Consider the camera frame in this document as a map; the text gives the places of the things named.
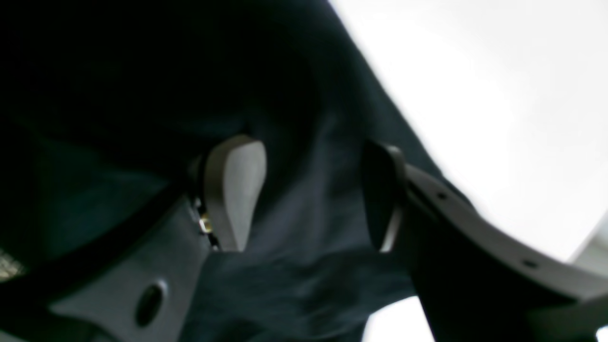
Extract black T-shirt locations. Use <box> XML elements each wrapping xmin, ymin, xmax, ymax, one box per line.
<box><xmin>1</xmin><ymin>0</ymin><xmax>443</xmax><ymax>342</ymax></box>

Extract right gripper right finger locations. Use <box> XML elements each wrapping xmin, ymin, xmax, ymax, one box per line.
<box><xmin>362</xmin><ymin>141</ymin><xmax>608</xmax><ymax>342</ymax></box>

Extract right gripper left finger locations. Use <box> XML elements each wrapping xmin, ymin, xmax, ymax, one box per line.
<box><xmin>0</xmin><ymin>134</ymin><xmax>267</xmax><ymax>342</ymax></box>

